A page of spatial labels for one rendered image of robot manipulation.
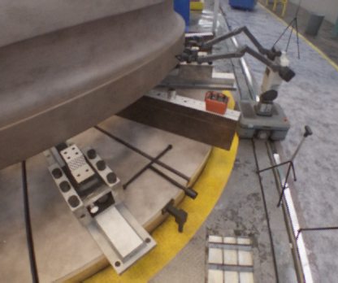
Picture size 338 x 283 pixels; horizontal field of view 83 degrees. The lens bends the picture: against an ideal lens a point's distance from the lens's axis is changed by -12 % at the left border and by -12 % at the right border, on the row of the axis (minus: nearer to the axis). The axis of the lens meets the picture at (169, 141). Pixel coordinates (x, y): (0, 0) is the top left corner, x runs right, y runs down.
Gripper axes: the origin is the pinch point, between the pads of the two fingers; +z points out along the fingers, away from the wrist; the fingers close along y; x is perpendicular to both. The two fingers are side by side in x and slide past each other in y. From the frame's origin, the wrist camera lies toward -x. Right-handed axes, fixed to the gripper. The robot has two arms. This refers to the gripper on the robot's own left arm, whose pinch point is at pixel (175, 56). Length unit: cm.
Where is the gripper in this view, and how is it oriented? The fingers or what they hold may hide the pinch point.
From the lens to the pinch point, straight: 221.1
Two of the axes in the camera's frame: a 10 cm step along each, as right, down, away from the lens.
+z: -9.5, -2.2, 2.4
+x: 0.0, 7.3, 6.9
